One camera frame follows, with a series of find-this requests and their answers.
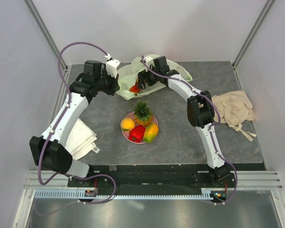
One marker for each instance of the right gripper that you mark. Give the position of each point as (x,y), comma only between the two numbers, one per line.
(142,76)

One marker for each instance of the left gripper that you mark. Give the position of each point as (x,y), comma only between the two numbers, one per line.
(115,85)

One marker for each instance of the fake red orange mango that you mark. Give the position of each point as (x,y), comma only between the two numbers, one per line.
(135,88)

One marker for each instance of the green avocado print plastic bag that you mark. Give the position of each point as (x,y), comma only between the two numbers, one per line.
(136,81)

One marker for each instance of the fake pineapple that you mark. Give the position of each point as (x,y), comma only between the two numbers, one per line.
(142,113)

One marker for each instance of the fake yellow pear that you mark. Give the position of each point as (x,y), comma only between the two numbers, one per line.
(127,124)

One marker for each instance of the fake red bell pepper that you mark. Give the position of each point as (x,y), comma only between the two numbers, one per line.
(136,134)

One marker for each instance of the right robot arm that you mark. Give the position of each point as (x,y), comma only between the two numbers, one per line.
(200,112)

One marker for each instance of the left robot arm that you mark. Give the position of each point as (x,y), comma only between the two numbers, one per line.
(49,150)

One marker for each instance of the pink plate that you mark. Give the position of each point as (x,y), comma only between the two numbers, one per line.
(126,134)

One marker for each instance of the white folded towel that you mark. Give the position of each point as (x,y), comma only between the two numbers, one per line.
(81,140)

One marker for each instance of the beige crumpled cloth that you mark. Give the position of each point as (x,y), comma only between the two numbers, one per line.
(234,108)

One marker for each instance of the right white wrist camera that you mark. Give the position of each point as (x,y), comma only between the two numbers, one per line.
(147,61)

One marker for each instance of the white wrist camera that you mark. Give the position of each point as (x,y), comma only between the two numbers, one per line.
(147,61)
(111,66)

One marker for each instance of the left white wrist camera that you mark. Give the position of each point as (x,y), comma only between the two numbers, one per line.
(111,66)

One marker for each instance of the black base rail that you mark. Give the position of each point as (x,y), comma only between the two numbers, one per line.
(191,175)

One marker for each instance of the slotted cable duct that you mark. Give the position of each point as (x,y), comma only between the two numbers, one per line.
(83,194)

